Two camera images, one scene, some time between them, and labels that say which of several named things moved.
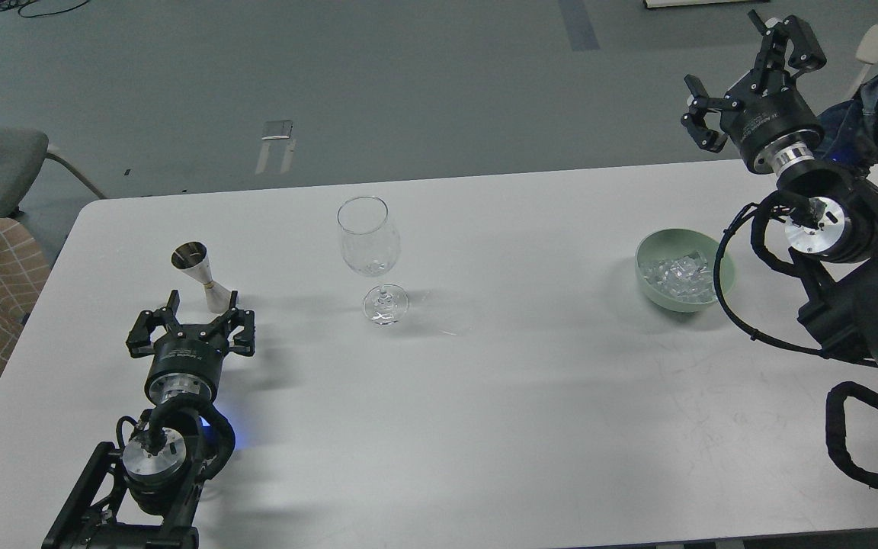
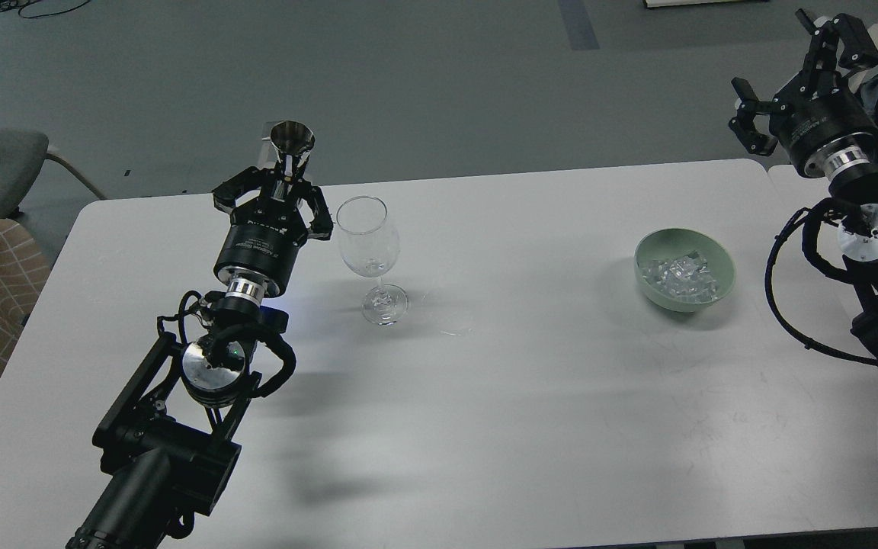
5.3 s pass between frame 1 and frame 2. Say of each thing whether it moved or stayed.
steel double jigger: moved
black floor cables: stayed
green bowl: stayed
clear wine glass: stayed
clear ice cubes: stayed
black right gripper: moved
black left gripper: moved
